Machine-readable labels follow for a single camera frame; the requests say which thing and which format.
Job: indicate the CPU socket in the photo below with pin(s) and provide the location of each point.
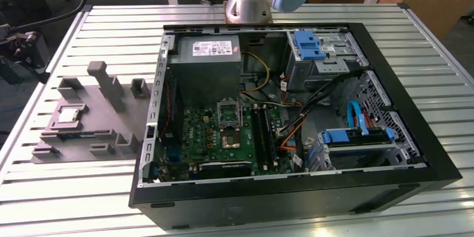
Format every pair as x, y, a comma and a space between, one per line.
232, 141

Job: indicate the grey power supply unit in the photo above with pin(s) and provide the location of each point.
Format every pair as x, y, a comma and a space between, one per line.
208, 78

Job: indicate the black PC case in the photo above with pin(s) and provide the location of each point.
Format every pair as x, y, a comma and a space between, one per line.
260, 201

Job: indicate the green motherboard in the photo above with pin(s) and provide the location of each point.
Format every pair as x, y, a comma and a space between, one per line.
200, 148

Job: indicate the grey parts rack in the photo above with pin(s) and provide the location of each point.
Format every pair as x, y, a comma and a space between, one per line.
93, 126

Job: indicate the silver disk bay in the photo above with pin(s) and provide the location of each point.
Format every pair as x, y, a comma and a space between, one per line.
399, 148

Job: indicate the metal locking lever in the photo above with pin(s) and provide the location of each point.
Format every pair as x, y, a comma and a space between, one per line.
242, 101

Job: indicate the hard disk in blue carrier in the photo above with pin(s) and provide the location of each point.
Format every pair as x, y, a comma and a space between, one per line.
339, 137

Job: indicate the black RAM slot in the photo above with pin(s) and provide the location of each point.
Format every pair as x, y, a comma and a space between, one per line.
270, 137
260, 137

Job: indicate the silver CPU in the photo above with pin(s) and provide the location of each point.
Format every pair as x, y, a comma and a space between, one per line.
69, 115

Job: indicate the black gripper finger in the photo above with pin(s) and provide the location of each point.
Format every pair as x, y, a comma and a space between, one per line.
10, 70
43, 56

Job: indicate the RAM stick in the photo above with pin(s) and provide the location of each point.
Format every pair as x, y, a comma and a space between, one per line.
78, 135

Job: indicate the black graphics card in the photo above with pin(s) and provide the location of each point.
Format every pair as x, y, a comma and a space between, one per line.
222, 169

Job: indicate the silver drive cage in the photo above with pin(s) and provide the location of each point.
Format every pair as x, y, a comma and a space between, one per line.
322, 67

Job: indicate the blue plastic drive bracket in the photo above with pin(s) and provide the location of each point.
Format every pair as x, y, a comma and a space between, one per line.
306, 45

